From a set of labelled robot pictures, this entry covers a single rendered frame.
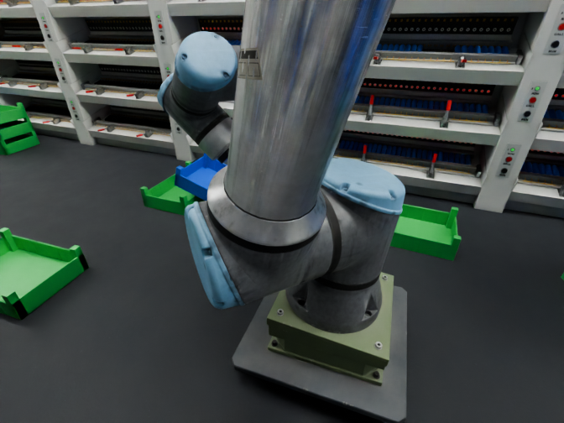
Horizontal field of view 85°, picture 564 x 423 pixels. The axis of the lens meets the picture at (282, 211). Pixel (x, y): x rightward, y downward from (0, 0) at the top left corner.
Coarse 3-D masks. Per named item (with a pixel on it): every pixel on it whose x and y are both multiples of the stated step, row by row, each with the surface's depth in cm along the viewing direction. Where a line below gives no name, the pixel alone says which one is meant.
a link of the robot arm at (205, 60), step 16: (208, 32) 49; (192, 48) 47; (208, 48) 48; (224, 48) 49; (176, 64) 49; (192, 64) 47; (208, 64) 48; (224, 64) 49; (176, 80) 51; (192, 80) 48; (208, 80) 48; (224, 80) 49; (176, 96) 55; (192, 96) 52; (208, 96) 52; (224, 96) 53; (192, 112) 57; (208, 112) 59
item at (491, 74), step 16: (512, 48) 107; (528, 48) 95; (384, 64) 109; (400, 64) 107; (416, 64) 106; (432, 64) 105; (448, 64) 104; (480, 64) 101; (496, 64) 100; (528, 64) 93; (416, 80) 107; (432, 80) 106; (448, 80) 104; (464, 80) 102; (480, 80) 101; (496, 80) 99; (512, 80) 97
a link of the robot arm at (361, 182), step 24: (336, 168) 48; (360, 168) 50; (336, 192) 44; (360, 192) 43; (384, 192) 43; (336, 216) 43; (360, 216) 44; (384, 216) 45; (336, 240) 43; (360, 240) 45; (384, 240) 48; (336, 264) 45; (360, 264) 49
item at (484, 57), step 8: (384, 56) 111; (392, 56) 110; (400, 56) 109; (408, 56) 108; (416, 56) 107; (424, 56) 106; (432, 56) 106; (440, 56) 105; (448, 56) 104; (456, 56) 103; (472, 56) 102; (480, 56) 101; (488, 56) 100; (496, 56) 99; (504, 56) 98; (512, 56) 98
